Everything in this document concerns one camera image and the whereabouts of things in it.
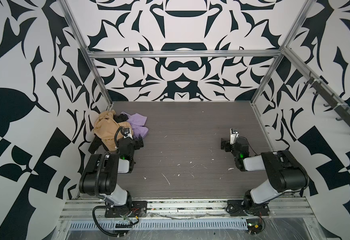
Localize purple cloth shirt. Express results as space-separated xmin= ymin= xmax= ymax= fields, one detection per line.
xmin=122 ymin=112 xmax=149 ymax=139

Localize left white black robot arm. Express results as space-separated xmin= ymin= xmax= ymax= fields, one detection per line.
xmin=79 ymin=136 xmax=144 ymax=209

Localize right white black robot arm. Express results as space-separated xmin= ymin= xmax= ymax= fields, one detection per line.
xmin=221 ymin=136 xmax=310 ymax=211

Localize tan cloth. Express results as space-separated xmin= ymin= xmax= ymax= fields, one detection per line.
xmin=93 ymin=110 xmax=131 ymax=152

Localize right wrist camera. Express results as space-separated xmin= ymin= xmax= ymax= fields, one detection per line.
xmin=230 ymin=128 xmax=239 ymax=145

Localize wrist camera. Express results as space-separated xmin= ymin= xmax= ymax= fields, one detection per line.
xmin=230 ymin=128 xmax=239 ymax=145
xmin=121 ymin=128 xmax=133 ymax=140

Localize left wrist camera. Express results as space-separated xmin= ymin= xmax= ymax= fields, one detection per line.
xmin=121 ymin=128 xmax=133 ymax=140

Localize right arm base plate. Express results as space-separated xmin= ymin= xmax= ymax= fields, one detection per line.
xmin=225 ymin=200 xmax=270 ymax=217

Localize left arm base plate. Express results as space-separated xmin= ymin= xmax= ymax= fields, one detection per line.
xmin=105 ymin=201 xmax=147 ymax=218

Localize white slotted cable duct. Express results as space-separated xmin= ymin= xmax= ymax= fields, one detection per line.
xmin=68 ymin=218 xmax=249 ymax=231

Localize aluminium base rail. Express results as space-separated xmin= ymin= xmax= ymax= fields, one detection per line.
xmin=59 ymin=197 xmax=315 ymax=221

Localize aluminium frame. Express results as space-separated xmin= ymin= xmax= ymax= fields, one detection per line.
xmin=57 ymin=0 xmax=350 ymax=136

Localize black wall hook rack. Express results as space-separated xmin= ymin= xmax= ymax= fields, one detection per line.
xmin=305 ymin=71 xmax=350 ymax=128

